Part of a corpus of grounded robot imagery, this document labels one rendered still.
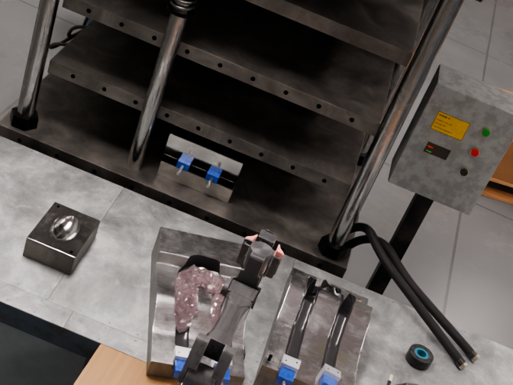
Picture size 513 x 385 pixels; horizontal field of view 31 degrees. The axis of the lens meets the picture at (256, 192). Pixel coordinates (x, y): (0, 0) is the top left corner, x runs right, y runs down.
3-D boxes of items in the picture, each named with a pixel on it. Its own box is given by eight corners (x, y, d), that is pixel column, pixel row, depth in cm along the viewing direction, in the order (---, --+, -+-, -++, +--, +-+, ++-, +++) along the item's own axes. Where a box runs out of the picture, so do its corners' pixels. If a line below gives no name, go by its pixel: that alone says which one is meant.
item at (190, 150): (227, 203, 320) (243, 163, 311) (156, 173, 321) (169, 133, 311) (258, 138, 362) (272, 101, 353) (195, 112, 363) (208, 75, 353)
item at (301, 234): (340, 282, 316) (346, 269, 312) (-6, 137, 317) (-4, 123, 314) (369, 166, 386) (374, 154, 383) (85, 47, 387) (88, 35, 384)
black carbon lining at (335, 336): (331, 383, 253) (343, 360, 248) (278, 360, 254) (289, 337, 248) (348, 306, 282) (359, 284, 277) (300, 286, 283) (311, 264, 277)
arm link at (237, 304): (230, 272, 219) (189, 349, 193) (265, 287, 219) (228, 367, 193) (215, 308, 226) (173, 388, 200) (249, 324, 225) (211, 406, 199)
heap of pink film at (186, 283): (231, 343, 255) (240, 323, 250) (169, 331, 250) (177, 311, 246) (227, 280, 276) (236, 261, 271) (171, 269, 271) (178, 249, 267)
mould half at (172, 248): (239, 390, 249) (251, 363, 243) (146, 374, 243) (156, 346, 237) (231, 270, 289) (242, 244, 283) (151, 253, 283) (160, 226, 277)
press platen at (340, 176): (346, 196, 310) (351, 185, 307) (46, 72, 311) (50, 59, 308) (371, 105, 372) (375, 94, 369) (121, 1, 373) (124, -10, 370)
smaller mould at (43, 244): (69, 275, 264) (75, 257, 260) (22, 255, 264) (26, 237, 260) (95, 237, 281) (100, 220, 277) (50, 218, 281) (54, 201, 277)
